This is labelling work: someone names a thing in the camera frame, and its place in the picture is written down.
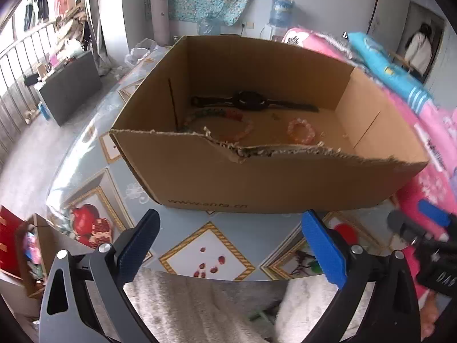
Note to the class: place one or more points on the wooden chair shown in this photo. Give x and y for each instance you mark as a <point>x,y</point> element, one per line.
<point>400,57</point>

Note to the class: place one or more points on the white plastic bag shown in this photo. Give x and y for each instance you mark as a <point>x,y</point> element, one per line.
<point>137,53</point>

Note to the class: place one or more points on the red box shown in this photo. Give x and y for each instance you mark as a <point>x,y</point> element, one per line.
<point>9,239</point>

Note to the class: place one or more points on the pile of clothes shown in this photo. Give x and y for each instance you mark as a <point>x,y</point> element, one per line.
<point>71,28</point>

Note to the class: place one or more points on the blue printed pillow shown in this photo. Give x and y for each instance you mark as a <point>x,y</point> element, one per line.
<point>385,64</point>

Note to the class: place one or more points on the wall power socket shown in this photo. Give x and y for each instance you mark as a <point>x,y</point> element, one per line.
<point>248,25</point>

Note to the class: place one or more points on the person's right hand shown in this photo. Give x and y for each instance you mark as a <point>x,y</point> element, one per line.
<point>430,314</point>

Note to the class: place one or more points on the white water dispenser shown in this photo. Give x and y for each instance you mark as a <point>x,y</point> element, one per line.
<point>273,33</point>

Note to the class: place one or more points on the person's right leg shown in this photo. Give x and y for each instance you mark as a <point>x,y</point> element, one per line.
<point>307,314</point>

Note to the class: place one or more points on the wristwatch with black case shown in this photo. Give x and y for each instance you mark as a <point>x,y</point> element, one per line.
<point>250,100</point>

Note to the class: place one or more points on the white door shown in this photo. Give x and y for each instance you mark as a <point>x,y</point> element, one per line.
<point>389,10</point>

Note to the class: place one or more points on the dark grey cabinet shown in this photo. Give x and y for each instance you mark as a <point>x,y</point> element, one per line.
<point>68,89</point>

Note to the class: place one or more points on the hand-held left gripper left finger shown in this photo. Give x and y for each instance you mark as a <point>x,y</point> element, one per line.
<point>139,246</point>

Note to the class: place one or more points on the metal window railing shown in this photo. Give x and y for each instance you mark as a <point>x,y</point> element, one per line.
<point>10,114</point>

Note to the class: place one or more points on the white rolled mat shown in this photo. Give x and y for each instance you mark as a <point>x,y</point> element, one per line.
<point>159,18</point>

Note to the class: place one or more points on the clear water jug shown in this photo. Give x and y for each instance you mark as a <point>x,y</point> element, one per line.
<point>209,25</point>

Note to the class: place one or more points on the brown cardboard box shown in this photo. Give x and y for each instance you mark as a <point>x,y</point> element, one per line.
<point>285,178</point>

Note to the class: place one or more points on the dark hanging jacket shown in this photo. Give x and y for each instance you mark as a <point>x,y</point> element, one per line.
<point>39,3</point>

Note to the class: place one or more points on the pink floral blanket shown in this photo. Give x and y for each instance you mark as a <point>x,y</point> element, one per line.
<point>442,132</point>

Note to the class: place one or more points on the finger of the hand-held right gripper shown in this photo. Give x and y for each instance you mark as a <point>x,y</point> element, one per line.
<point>403,225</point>
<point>433,212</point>

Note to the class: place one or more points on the small cardboard storage box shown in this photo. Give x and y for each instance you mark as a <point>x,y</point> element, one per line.
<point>50,235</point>

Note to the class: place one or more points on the blue label water bottle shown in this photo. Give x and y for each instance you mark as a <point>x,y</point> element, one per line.
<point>282,10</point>

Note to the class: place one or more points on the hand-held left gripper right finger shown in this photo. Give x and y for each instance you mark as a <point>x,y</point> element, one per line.
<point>325,246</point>

